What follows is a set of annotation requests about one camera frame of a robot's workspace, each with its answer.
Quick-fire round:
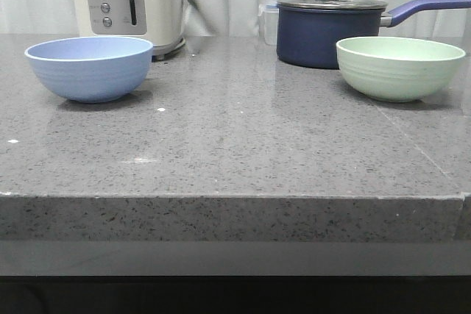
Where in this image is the green bowl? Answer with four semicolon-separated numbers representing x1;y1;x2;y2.
336;37;466;102

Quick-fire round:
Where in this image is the blue bowl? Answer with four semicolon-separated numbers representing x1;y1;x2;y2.
24;36;154;103

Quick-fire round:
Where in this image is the clear plastic container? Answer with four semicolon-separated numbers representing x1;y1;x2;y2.
258;0;279;46

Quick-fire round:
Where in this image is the cream toaster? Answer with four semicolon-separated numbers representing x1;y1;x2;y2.
74;0;185;61

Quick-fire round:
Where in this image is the dark blue saucepan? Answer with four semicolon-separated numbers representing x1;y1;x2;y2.
277;0;470;69

